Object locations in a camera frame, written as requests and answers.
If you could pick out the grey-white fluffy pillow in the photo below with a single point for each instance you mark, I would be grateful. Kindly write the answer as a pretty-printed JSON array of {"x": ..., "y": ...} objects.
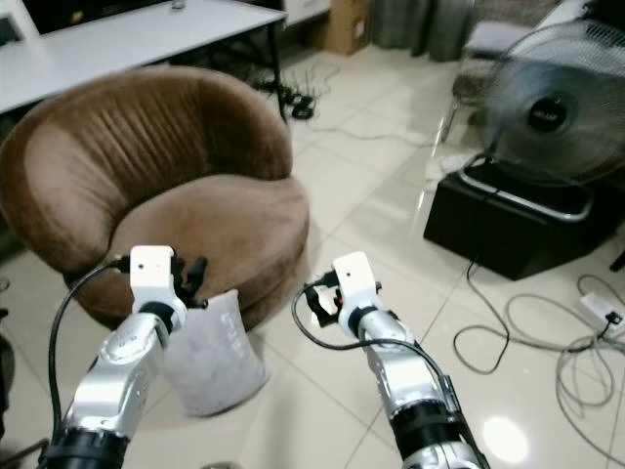
[{"x": 217, "y": 357}]

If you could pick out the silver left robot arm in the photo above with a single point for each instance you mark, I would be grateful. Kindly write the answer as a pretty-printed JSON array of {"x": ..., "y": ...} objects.
[{"x": 117, "y": 376}]

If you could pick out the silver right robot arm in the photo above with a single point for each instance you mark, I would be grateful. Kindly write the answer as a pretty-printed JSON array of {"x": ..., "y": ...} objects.
[{"x": 420, "y": 401}]

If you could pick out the brown round velvet sofa chair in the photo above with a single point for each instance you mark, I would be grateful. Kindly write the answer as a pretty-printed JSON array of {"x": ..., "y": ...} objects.
[{"x": 195, "y": 205}]

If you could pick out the black low box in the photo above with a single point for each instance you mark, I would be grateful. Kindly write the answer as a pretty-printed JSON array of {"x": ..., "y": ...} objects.
[{"x": 508, "y": 230}]

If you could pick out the black power strip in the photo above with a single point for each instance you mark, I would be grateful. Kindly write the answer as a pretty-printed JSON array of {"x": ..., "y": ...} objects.
[{"x": 298, "y": 102}]

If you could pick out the long white table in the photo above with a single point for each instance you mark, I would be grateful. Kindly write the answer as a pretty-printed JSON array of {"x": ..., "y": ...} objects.
[{"x": 117, "y": 44}]

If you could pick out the small dark object on table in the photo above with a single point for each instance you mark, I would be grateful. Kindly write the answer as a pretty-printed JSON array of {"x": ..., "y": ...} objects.
[{"x": 178, "y": 6}]

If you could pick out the brown cardboard box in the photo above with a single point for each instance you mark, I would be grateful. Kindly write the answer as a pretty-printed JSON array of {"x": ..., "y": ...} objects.
[{"x": 348, "y": 24}]

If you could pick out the white power strip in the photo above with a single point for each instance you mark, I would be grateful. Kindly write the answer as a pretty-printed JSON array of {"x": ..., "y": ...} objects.
[{"x": 602, "y": 313}]

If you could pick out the grey curtain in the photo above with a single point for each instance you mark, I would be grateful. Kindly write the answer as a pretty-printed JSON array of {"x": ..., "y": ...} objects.
[{"x": 420, "y": 24}]

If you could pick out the black floor fan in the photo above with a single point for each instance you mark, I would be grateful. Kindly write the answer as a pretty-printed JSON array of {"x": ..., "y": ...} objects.
[{"x": 547, "y": 112}]

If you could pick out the grey cushioned stool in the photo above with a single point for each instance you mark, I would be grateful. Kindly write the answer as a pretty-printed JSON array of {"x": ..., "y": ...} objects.
[{"x": 493, "y": 41}]

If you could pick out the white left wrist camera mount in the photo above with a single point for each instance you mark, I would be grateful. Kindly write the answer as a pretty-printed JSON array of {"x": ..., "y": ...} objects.
[{"x": 152, "y": 272}]

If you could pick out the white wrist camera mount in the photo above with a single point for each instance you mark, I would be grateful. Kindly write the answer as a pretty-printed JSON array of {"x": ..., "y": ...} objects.
[
  {"x": 354, "y": 279},
  {"x": 152, "y": 272}
]

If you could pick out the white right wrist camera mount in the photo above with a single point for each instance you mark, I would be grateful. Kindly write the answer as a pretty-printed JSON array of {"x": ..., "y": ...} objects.
[{"x": 354, "y": 279}]

